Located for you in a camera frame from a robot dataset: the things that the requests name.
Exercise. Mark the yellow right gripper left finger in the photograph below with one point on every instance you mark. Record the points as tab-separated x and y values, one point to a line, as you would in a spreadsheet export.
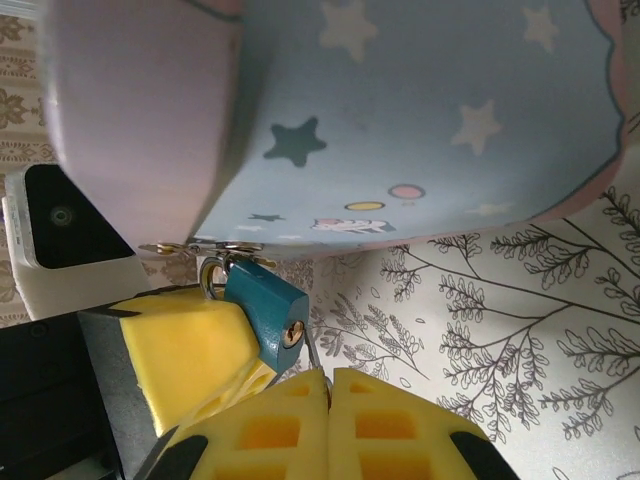
270	435

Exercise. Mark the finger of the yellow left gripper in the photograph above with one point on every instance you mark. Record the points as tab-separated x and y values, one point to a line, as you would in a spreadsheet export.
185	345

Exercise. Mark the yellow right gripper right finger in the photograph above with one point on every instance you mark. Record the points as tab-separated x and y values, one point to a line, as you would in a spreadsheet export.
390	435

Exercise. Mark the small teal padlock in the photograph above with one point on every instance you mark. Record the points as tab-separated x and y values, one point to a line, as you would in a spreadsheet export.
260	305

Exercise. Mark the small metal key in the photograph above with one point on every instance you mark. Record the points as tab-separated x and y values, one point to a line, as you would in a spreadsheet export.
315	361

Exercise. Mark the light blue cartoon tin box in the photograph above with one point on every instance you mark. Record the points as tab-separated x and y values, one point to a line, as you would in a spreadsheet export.
400	100

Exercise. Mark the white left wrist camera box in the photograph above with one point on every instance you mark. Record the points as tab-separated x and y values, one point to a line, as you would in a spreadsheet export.
30	280

